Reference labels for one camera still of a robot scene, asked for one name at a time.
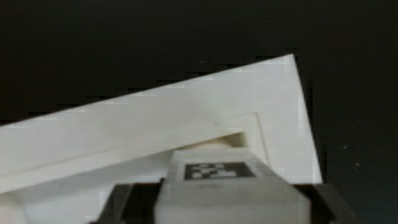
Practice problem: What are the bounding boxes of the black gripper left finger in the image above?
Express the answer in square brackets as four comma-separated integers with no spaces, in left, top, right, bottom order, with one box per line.
[89,181,163,224]

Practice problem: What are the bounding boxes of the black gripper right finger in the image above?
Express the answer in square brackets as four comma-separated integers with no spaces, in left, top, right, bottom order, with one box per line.
[295,184,362,224]

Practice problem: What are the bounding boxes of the white square tabletop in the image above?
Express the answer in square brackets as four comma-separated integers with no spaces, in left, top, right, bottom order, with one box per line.
[0,132,247,224]

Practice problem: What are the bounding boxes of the white U-shaped obstacle fence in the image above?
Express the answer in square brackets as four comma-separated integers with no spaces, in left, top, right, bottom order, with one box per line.
[0,55,321,193]

